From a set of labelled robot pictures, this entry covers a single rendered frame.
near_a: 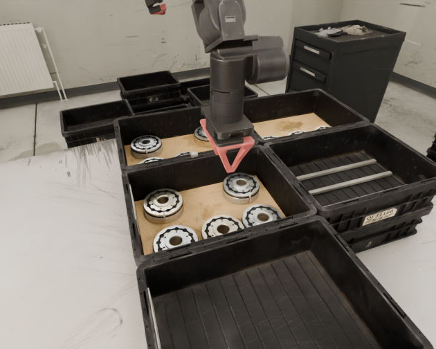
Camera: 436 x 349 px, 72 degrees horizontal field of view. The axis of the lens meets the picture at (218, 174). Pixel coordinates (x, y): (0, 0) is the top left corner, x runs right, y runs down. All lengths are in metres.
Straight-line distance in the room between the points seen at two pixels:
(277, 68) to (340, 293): 0.46
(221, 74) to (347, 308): 0.50
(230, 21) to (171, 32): 3.36
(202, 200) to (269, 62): 0.45
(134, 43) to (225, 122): 3.28
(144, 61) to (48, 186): 2.78
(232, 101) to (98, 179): 0.80
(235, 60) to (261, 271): 0.44
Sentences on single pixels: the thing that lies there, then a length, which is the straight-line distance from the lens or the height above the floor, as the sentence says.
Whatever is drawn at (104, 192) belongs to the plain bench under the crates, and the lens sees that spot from 1.13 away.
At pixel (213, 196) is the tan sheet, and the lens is 0.85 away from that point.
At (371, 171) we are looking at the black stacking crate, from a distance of 1.05.
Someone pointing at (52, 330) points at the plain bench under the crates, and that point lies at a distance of 0.86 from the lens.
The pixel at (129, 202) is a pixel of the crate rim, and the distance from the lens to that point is 0.71.
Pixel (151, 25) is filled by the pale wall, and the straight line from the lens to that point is 3.76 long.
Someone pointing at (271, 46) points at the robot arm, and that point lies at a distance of 0.53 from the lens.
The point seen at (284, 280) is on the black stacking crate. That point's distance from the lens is 0.69.
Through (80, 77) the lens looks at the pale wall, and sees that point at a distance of 3.79.
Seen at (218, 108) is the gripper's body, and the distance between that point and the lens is 0.50.
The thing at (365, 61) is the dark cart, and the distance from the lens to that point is 2.39.
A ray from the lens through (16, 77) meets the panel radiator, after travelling 3.69.
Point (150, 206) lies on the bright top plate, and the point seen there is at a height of 0.86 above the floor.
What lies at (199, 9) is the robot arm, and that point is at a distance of 0.53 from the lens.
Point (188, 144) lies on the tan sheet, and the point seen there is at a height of 0.83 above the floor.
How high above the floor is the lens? 1.40
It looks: 38 degrees down
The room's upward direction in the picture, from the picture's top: straight up
